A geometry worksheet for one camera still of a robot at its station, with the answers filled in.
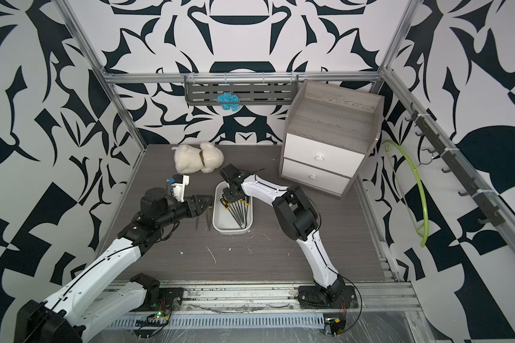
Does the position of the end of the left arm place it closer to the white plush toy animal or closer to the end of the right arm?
the end of the right arm

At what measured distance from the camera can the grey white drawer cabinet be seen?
0.81m

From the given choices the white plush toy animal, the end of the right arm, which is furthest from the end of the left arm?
the white plush toy animal

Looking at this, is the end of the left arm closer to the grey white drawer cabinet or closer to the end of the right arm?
the end of the right arm

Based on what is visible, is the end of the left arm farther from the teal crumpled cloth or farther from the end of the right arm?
the teal crumpled cloth

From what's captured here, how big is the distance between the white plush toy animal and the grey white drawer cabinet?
12.8 inches

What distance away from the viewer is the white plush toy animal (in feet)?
3.31
